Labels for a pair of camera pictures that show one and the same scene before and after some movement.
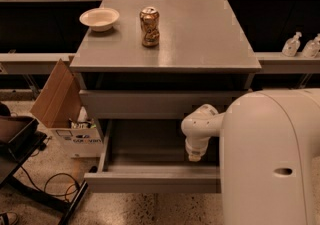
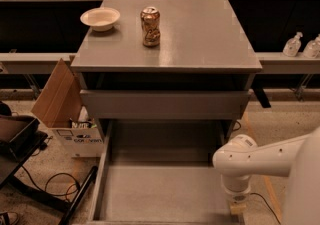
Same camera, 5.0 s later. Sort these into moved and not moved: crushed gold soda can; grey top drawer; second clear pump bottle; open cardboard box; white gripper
Moved: white gripper
Not moved: open cardboard box; second clear pump bottle; grey top drawer; crushed gold soda can
